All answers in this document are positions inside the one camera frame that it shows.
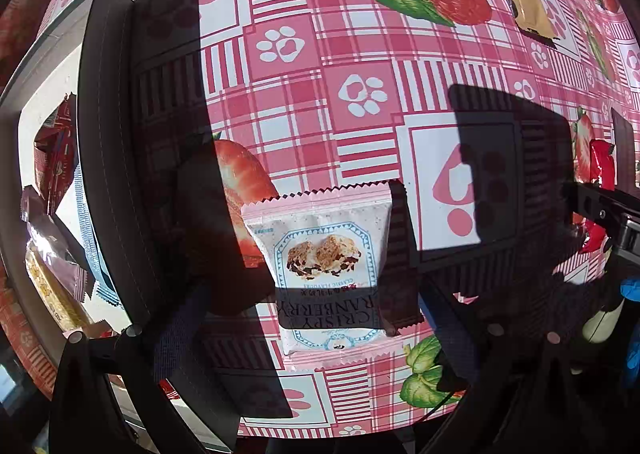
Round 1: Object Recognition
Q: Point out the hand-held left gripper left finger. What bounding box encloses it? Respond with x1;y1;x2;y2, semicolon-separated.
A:
47;284;241;454

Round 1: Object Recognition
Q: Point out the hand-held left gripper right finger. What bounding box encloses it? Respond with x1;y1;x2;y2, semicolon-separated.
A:
415;291;640;454

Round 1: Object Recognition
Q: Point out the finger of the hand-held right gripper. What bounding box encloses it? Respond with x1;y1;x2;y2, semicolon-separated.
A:
612;108;637;192
565;181;626;229

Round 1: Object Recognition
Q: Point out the light blue snack packet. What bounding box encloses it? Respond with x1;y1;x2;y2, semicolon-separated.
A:
74;164;122;309

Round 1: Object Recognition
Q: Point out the yellow rice cracker packet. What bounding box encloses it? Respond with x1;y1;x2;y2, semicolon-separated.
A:
25;244;93;332

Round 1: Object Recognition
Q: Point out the white cranberry crisp packet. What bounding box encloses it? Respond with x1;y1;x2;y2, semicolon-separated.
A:
241;181;426;371

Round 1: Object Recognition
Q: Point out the pink snack bar packet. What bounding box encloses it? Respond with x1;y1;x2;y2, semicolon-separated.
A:
20;186;96;302

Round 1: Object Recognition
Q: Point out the red patterned snack packet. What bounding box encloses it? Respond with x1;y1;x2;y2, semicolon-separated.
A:
34;98;80;217

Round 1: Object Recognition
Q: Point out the white cardboard box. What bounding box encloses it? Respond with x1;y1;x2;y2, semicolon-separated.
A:
0;0;241;450

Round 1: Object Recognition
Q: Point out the pink strawberry tablecloth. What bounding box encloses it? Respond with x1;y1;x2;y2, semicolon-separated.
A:
0;0;640;440

